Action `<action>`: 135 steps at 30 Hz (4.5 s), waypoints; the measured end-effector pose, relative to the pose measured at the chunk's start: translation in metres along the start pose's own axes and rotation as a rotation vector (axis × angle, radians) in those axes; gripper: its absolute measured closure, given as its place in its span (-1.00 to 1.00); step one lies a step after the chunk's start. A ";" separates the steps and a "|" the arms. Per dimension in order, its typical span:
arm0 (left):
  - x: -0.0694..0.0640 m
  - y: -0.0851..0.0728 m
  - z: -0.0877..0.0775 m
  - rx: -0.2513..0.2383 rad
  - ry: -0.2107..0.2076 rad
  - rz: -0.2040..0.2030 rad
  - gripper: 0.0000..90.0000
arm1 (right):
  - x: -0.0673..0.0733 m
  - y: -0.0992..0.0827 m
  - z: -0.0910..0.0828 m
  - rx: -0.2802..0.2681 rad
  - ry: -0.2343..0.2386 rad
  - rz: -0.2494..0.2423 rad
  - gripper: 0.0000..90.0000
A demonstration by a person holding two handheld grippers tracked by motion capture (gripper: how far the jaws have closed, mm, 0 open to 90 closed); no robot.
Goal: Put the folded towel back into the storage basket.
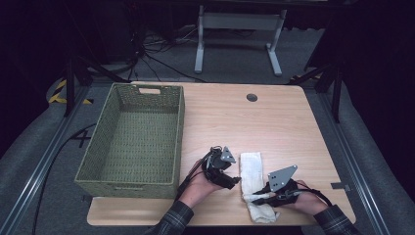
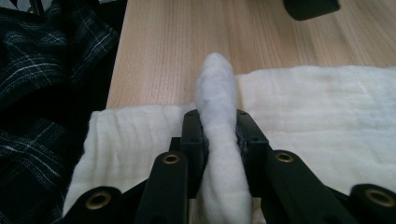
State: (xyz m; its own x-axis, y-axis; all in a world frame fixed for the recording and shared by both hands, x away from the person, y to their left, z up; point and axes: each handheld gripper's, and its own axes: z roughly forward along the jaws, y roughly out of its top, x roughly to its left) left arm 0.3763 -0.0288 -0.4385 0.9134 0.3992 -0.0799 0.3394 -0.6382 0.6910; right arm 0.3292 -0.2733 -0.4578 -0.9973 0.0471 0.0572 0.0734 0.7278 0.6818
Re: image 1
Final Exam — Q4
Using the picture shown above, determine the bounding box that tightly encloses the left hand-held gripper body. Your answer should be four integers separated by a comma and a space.
201, 145, 237, 180

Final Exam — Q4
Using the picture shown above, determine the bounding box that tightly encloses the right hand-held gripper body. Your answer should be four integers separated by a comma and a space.
260, 164, 303, 209

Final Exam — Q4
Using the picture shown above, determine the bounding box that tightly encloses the white towel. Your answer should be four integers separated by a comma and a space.
239, 151, 281, 225

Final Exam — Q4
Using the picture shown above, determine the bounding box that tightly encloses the green woven basket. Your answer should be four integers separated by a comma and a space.
73, 82, 186, 201

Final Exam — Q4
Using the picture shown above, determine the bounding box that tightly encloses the person's left hand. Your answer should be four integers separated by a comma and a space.
178, 159, 227, 210

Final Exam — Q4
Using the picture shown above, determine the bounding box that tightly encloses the person's right hand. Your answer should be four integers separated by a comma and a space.
286, 179, 329, 216

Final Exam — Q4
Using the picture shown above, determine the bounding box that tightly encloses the black tripod stand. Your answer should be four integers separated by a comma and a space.
63, 55, 131, 118
288, 62, 345, 124

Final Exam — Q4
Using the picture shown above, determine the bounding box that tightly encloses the black floor tape mark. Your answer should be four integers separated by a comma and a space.
69, 129, 92, 149

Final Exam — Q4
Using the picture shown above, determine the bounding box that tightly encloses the yellow black floor tape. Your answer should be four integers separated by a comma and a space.
48, 78, 94, 106

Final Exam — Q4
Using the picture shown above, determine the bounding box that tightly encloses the right hand-held gripper black cable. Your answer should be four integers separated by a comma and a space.
295, 180, 335, 208

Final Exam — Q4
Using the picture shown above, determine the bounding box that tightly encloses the grey metal floor rail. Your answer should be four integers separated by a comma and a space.
317, 92, 392, 235
0, 84, 93, 235

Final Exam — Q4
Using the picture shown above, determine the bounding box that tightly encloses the bundle of black floor cables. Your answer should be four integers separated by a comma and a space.
128, 19, 208, 83

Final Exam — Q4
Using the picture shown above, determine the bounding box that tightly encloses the grey metal desk frame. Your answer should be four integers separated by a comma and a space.
194, 4, 288, 77

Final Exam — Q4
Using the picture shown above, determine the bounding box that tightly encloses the long black floor cable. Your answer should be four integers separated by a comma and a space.
30, 122, 98, 235

